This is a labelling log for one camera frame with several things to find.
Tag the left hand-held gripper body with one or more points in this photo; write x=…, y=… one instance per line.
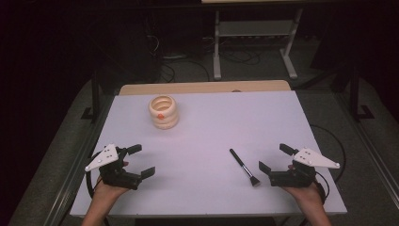
x=114, y=175

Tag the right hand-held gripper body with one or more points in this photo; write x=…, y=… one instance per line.
x=295, y=179

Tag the black makeup brush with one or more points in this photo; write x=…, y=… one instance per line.
x=240, y=161

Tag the person's left hand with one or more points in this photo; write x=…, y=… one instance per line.
x=108, y=190

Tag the person's right hand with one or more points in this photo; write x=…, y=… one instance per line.
x=306, y=194

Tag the cream ribbed brush holder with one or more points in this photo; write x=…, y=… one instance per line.
x=163, y=116

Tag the black metal stand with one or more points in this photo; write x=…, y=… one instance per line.
x=354, y=94
x=95, y=94

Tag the grey metal floor rail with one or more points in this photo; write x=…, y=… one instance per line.
x=373, y=150
x=75, y=175

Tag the white metal desk frame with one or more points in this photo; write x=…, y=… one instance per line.
x=216, y=47

